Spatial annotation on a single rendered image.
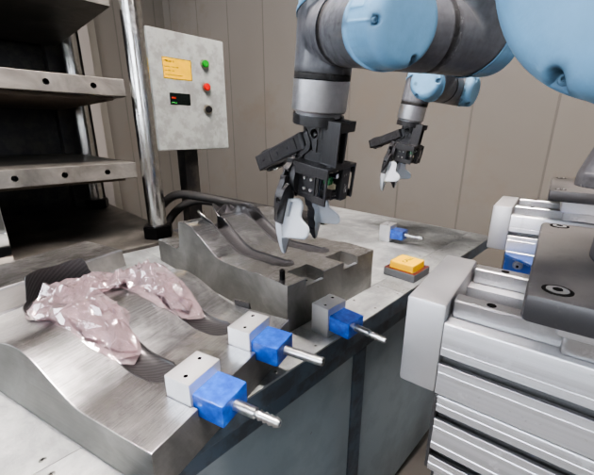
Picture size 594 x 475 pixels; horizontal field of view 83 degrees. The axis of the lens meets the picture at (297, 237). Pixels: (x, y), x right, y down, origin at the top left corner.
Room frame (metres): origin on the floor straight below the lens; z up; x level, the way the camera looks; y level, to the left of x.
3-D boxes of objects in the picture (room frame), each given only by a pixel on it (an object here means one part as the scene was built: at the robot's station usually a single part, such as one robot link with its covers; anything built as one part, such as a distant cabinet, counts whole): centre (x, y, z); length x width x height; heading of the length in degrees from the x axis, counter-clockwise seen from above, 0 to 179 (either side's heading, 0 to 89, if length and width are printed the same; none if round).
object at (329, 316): (0.49, -0.09, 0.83); 0.13 x 0.05 x 0.05; 46
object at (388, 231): (1.02, -0.33, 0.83); 0.13 x 0.05 x 0.05; 50
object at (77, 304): (0.47, 0.29, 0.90); 0.26 x 0.18 x 0.08; 62
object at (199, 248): (0.78, 0.10, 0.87); 0.50 x 0.26 x 0.14; 45
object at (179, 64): (1.42, 0.45, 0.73); 0.30 x 0.22 x 1.47; 135
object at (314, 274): (0.58, -0.02, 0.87); 0.05 x 0.05 x 0.04; 45
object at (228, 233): (0.76, 0.10, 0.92); 0.35 x 0.16 x 0.09; 45
